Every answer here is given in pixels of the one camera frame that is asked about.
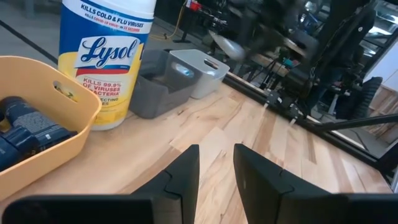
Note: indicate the black office chair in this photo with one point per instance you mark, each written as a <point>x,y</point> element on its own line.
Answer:
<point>360,99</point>

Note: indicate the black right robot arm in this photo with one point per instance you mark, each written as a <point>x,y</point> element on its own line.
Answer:
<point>348,37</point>

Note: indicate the orange plastic bin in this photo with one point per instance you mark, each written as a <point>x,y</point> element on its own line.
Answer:
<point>37,77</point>

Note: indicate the yellow Lysol wipes canister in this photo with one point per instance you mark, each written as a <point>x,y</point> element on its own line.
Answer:
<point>105,49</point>

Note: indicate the dark blue toiletry tube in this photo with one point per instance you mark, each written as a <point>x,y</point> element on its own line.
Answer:
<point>21,141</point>
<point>34,121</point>
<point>7,157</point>

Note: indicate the white-capped toothpaste tube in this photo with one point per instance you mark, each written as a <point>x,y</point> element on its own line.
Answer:
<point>228,46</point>

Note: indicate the dark grey plastic bin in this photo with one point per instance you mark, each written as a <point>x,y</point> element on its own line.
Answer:
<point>152,96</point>

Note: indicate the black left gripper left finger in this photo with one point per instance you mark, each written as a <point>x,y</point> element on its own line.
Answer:
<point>174,186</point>

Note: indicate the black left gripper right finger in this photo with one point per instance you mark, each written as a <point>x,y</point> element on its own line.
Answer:
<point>267,193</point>

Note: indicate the light grey plastic bin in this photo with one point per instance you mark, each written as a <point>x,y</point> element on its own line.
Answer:
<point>208,74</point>

